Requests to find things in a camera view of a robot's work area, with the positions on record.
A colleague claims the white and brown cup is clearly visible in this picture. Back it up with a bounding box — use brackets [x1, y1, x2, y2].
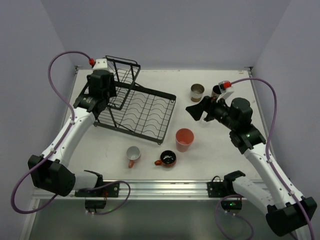
[190, 83, 205, 102]

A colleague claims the brown mug with handle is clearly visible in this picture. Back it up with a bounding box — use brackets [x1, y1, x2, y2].
[211, 85, 222, 100]

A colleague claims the tall pink cup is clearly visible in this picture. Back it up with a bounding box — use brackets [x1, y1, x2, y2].
[175, 128, 195, 153]

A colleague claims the red orange mug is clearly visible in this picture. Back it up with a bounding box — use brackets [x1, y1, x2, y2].
[154, 150, 177, 168]

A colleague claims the pink mug white inside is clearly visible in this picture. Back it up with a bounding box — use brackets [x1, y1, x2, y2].
[126, 146, 141, 169]

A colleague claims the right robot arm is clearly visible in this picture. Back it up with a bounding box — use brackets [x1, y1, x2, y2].
[186, 96, 317, 237]

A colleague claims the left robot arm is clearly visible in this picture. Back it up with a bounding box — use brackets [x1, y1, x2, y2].
[27, 69, 116, 197]

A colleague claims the right control box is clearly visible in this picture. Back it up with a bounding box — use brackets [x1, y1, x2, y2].
[220, 200, 243, 214]

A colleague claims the control box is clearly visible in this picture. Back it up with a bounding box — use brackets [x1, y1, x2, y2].
[220, 200, 243, 214]
[84, 199, 107, 212]

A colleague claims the left control box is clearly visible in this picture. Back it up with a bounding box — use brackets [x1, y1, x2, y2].
[84, 199, 107, 212]

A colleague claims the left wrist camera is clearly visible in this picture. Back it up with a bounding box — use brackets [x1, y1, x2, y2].
[92, 58, 108, 71]

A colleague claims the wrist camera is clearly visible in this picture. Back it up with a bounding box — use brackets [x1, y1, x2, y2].
[217, 81, 235, 101]
[92, 58, 108, 71]

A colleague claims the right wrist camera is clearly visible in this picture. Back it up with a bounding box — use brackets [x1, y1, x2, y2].
[217, 81, 235, 101]

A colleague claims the black wire dish rack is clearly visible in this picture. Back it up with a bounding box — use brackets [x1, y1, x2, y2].
[94, 55, 177, 145]

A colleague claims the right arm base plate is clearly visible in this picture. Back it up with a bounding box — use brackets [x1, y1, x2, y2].
[206, 181, 235, 198]

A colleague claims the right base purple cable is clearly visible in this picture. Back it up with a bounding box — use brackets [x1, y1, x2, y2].
[214, 193, 256, 238]

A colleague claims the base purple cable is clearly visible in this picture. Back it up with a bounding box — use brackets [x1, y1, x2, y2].
[87, 180, 131, 216]
[214, 193, 256, 238]

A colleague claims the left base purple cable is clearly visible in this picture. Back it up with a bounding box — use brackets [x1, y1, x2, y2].
[87, 180, 131, 216]

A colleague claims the aluminium mounting rail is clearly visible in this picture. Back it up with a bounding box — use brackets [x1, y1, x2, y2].
[20, 180, 277, 240]

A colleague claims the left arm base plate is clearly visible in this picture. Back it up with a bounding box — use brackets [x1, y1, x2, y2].
[74, 181, 120, 198]

